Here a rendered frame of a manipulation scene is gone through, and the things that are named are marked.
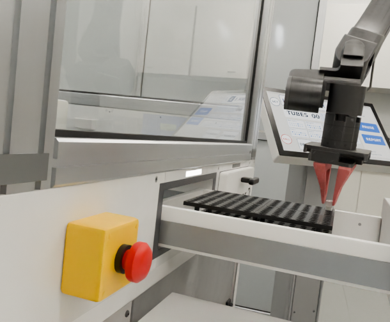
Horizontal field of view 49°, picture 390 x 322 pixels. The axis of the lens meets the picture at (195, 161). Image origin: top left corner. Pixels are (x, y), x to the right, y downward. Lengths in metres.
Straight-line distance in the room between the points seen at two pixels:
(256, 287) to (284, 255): 1.97
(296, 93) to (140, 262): 0.42
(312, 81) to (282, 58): 1.73
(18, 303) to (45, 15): 0.24
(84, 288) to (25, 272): 0.06
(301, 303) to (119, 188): 1.34
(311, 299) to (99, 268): 1.43
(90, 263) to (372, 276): 0.36
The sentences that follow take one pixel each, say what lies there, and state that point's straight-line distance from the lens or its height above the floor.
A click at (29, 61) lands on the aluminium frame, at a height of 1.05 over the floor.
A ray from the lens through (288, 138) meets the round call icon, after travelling 1.51.
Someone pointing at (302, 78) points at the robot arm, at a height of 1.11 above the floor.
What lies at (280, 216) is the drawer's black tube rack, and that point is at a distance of 0.64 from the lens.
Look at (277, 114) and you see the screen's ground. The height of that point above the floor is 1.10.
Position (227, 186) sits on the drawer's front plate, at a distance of 0.93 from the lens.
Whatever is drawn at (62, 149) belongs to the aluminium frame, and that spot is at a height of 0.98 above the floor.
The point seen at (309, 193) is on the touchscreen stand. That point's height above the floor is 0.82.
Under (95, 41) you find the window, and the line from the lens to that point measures 0.48.
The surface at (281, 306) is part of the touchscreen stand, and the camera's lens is 1.78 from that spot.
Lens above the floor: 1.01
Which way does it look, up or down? 4 degrees down
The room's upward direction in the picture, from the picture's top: 6 degrees clockwise
